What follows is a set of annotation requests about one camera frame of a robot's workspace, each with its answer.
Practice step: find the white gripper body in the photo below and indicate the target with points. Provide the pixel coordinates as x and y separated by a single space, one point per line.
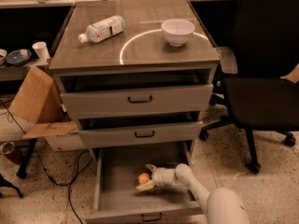
161 176

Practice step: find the orange fruit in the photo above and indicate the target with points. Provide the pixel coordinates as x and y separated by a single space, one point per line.
143 178

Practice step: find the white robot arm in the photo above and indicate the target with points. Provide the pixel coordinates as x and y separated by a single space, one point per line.
220 206

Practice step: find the grey bottom drawer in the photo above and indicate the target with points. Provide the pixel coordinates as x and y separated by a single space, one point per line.
117 201

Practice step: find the grey drawer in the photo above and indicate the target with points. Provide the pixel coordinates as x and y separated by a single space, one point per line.
117 201
120 95
139 130

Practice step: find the grey middle drawer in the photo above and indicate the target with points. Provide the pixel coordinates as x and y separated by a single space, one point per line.
139 130

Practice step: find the grey drawer cabinet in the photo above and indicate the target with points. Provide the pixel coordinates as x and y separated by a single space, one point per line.
139 48

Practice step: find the grey top drawer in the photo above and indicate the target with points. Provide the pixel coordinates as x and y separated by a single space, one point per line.
120 95

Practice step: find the black stand leg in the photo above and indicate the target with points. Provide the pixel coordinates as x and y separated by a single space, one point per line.
27 156

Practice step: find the brown cardboard box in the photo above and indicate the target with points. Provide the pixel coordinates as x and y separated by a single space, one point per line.
38 101

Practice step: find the brown cup on floor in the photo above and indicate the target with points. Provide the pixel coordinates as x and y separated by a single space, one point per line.
11 152

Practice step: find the white ceramic bowl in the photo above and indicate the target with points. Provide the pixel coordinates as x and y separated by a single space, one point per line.
177 31

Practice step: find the clear plastic bottle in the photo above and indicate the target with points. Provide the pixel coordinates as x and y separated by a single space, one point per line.
102 30

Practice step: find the white paper cup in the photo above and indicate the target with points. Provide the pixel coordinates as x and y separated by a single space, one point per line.
41 50

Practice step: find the black office chair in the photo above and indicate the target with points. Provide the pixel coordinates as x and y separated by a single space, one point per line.
259 72

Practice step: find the dark blue bowl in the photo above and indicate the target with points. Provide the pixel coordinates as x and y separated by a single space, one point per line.
19 57

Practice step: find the white bowl at left edge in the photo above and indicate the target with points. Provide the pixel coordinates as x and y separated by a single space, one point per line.
3 55

